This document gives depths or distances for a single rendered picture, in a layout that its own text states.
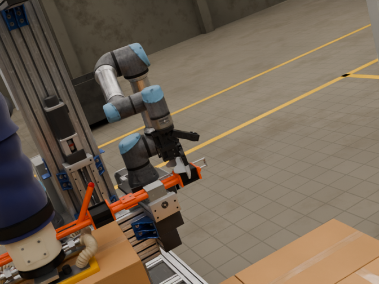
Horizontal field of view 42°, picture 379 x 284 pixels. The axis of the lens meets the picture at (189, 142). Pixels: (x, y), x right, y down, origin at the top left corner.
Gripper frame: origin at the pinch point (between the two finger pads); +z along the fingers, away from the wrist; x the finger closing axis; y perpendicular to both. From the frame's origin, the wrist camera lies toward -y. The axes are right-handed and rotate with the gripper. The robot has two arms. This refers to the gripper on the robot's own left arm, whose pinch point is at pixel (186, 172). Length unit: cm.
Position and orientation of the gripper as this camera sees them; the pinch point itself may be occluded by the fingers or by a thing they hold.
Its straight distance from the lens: 188.9
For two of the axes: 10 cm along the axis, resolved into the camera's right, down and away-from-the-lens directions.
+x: 3.5, 1.9, -9.2
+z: 3.1, 9.0, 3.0
